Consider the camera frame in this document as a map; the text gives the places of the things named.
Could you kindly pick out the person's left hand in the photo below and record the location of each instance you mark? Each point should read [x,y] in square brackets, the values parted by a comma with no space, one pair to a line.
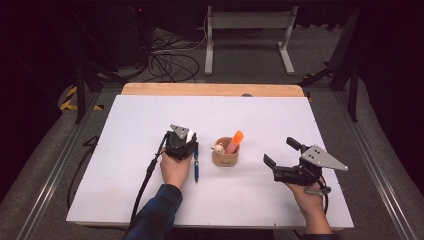
[175,171]

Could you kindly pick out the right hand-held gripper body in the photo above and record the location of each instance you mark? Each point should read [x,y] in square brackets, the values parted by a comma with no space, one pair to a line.
[320,158]

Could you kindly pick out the black tripod stand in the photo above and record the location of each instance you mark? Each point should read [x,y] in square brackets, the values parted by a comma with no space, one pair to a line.
[80,93]

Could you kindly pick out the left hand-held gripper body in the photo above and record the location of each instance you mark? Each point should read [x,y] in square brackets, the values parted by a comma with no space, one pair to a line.
[178,146]

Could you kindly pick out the blue pen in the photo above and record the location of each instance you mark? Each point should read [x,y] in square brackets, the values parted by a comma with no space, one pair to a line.
[196,170]

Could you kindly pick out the white table cover sheet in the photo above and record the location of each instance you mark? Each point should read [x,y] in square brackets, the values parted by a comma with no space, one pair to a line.
[233,113]

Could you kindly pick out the aluminium floor rail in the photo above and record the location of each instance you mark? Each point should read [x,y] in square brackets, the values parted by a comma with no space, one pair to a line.
[380,186]
[53,180]

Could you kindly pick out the yellow black hazard tape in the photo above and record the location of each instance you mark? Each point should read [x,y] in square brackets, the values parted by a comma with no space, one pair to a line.
[68,104]

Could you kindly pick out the wooden pen holder cup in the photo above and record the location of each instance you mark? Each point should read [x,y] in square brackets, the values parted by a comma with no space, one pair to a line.
[226,160]

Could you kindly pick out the orange highlighter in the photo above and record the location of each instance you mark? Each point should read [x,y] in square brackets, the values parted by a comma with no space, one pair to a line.
[235,141]

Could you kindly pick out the person's right hand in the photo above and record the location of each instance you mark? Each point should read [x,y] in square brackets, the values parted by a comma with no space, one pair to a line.
[311,198]

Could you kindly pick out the dark computer box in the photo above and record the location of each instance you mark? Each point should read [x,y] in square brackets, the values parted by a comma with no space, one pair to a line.
[133,33]

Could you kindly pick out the grey metal stand frame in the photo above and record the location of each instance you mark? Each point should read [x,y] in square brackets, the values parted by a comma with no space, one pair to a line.
[250,20]

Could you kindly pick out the black angled stand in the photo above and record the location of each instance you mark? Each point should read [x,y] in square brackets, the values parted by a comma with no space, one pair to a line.
[352,86]

